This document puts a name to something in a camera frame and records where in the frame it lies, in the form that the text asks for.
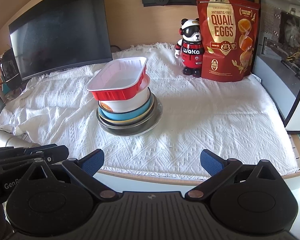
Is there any white paper bowl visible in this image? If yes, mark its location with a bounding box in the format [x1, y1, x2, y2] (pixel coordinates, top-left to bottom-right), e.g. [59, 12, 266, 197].
[98, 74, 150, 113]

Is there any panda racer figurine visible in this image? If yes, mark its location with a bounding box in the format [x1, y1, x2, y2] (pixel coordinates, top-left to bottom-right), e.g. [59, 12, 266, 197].
[174, 18, 204, 77]

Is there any blue enamel bowl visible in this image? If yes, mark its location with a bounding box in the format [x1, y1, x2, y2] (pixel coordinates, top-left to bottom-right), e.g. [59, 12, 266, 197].
[99, 93, 152, 121]

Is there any white glass PC case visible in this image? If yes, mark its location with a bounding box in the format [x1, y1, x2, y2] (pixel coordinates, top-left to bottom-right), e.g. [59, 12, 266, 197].
[253, 0, 300, 134]

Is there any white woven tablecloth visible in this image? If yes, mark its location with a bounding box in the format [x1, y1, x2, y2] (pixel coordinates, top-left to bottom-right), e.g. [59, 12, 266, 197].
[0, 43, 298, 180]

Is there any red foil tray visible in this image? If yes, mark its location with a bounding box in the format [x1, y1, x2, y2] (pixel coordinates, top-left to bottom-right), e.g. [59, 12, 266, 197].
[87, 56, 148, 101]

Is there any red quail eggs bag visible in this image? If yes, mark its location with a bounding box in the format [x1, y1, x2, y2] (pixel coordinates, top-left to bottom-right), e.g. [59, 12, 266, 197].
[197, 0, 260, 82]

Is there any silver cylinder object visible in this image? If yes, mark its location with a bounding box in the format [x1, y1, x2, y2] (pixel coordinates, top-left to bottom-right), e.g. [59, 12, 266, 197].
[0, 130, 40, 148]

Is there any cream bowl yellow rim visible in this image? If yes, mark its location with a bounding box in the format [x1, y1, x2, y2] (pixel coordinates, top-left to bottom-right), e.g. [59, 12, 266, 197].
[97, 93, 154, 126]

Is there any black computer monitor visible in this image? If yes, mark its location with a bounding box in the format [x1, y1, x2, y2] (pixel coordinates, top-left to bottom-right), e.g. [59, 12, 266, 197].
[8, 0, 112, 80]

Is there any stainless steel bowl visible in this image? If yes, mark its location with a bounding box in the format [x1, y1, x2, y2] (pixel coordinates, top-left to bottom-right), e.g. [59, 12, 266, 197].
[96, 96, 158, 131]

